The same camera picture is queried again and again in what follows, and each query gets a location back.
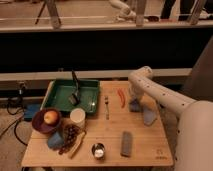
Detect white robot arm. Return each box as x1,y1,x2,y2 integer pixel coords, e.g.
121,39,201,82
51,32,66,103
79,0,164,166
128,66,213,171

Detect red chili pepper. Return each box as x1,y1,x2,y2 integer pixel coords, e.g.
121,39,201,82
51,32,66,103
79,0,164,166
117,89,126,108

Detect light blue cloth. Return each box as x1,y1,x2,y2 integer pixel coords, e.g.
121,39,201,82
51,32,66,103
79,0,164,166
143,106,157,126

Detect metal fork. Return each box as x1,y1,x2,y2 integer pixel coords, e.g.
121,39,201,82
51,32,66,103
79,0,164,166
105,96,109,120

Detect grey rectangular block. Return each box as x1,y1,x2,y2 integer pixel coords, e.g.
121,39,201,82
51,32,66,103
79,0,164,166
120,131,133,157

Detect black dish brush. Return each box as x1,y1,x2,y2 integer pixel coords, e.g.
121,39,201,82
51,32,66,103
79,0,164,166
69,71,80,106

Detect white cup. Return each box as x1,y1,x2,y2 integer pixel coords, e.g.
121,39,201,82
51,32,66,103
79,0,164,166
70,108,86,128

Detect small metal bowl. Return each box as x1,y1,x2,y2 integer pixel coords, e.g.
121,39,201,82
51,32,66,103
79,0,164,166
91,143,105,159

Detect bunch of dark grapes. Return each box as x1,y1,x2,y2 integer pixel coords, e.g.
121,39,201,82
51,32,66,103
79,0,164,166
59,124,80,155

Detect green plastic tray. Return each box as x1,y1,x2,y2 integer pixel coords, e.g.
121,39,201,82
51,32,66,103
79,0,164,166
42,79,100,115

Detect red yellow apple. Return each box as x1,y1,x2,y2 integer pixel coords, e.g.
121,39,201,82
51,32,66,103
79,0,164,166
44,111,58,125

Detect purple bowl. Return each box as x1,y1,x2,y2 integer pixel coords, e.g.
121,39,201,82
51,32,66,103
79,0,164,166
32,108,61,134

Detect blue box on floor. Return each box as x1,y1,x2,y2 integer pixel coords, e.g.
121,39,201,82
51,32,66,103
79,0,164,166
24,104,40,121

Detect wooden handled brush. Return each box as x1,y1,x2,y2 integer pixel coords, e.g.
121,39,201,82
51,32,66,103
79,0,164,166
68,131,86,159

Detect black cables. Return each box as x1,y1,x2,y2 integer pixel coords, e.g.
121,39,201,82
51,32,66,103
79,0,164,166
0,81,29,147

